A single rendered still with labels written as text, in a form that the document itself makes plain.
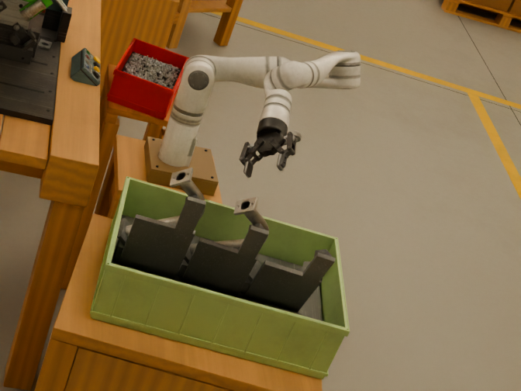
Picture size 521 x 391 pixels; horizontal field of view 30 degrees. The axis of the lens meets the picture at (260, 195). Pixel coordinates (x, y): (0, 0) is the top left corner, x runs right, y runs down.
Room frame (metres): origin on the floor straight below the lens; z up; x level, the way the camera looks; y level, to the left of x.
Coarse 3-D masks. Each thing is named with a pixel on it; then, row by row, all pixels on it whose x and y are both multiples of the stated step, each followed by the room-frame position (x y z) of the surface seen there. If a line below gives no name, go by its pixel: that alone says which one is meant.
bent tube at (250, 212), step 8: (240, 200) 1.99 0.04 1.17; (248, 200) 1.98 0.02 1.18; (256, 200) 1.97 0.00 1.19; (240, 208) 1.97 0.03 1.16; (248, 208) 1.96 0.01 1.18; (248, 216) 1.97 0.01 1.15; (256, 216) 1.97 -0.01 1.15; (264, 224) 1.99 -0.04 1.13; (224, 240) 2.05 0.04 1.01; (232, 240) 2.04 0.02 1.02; (240, 240) 2.04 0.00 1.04; (192, 248) 2.05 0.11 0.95
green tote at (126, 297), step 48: (144, 192) 2.25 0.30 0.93; (288, 240) 2.33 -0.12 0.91; (336, 240) 2.35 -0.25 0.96; (96, 288) 1.93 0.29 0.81; (144, 288) 1.86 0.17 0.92; (192, 288) 1.88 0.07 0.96; (336, 288) 2.15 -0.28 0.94; (192, 336) 1.89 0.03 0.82; (240, 336) 1.91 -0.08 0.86; (288, 336) 1.93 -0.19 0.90; (336, 336) 1.96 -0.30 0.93
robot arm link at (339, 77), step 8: (280, 64) 2.59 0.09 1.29; (336, 72) 2.61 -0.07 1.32; (344, 72) 2.61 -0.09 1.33; (352, 72) 2.62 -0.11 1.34; (360, 72) 2.65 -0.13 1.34; (328, 80) 2.61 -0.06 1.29; (336, 80) 2.61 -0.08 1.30; (344, 80) 2.60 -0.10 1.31; (352, 80) 2.61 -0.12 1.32; (360, 80) 2.64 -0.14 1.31; (336, 88) 2.62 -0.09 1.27; (344, 88) 2.62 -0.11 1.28; (352, 88) 2.64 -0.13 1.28
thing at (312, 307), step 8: (128, 216) 2.23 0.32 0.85; (112, 256) 2.04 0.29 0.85; (264, 256) 2.31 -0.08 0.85; (280, 264) 2.30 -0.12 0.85; (288, 264) 2.32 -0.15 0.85; (176, 280) 2.04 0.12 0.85; (184, 280) 2.05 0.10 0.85; (208, 288) 2.06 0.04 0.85; (240, 296) 2.08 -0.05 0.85; (248, 296) 2.10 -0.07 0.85; (312, 296) 2.21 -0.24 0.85; (320, 296) 2.22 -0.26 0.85; (264, 304) 2.09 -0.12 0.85; (272, 304) 2.10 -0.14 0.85; (304, 304) 2.16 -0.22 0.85; (312, 304) 2.17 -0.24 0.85; (320, 304) 2.19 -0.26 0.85; (296, 312) 2.11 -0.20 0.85; (304, 312) 2.12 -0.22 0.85; (312, 312) 2.14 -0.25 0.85; (320, 312) 2.15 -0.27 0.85
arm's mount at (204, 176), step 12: (156, 144) 2.60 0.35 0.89; (156, 156) 2.53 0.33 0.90; (192, 156) 2.61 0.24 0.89; (204, 156) 2.64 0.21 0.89; (156, 168) 2.45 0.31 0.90; (168, 168) 2.48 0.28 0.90; (180, 168) 2.50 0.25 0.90; (204, 168) 2.56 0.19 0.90; (156, 180) 2.45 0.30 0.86; (168, 180) 2.46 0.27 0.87; (192, 180) 2.48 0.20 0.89; (204, 180) 2.49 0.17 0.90; (216, 180) 2.52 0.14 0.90; (204, 192) 2.50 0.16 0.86
